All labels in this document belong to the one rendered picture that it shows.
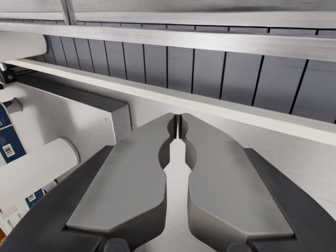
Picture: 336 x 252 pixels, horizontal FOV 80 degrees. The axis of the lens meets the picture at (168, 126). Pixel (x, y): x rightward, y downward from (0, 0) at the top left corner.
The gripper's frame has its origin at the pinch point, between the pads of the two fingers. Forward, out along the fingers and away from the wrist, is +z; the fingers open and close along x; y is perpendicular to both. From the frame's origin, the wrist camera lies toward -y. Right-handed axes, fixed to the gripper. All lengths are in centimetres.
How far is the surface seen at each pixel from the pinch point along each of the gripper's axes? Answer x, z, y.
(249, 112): 7.1, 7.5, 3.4
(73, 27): -11.3, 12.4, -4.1
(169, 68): -1.2, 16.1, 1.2
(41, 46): -26.1, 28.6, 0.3
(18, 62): -33.4, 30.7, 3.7
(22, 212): -53, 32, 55
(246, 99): 7.8, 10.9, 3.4
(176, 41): -0.2, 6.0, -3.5
